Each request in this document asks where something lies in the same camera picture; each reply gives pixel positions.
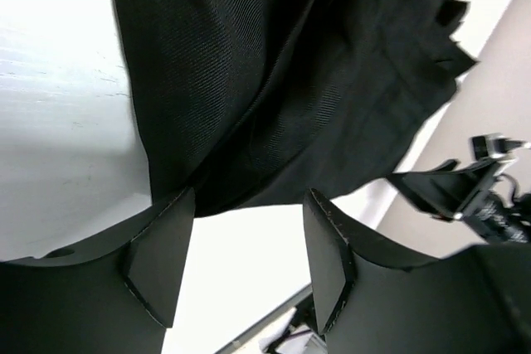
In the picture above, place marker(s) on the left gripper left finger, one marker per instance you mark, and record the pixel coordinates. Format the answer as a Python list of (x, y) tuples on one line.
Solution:
[(114, 292)]

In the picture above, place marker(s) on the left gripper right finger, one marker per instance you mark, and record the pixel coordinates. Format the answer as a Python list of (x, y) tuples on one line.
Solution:
[(373, 295)]

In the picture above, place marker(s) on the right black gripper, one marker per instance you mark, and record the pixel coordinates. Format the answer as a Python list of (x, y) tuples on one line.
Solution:
[(465, 194)]

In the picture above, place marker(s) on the black skirt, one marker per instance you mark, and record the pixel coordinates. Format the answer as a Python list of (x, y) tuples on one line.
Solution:
[(252, 102)]

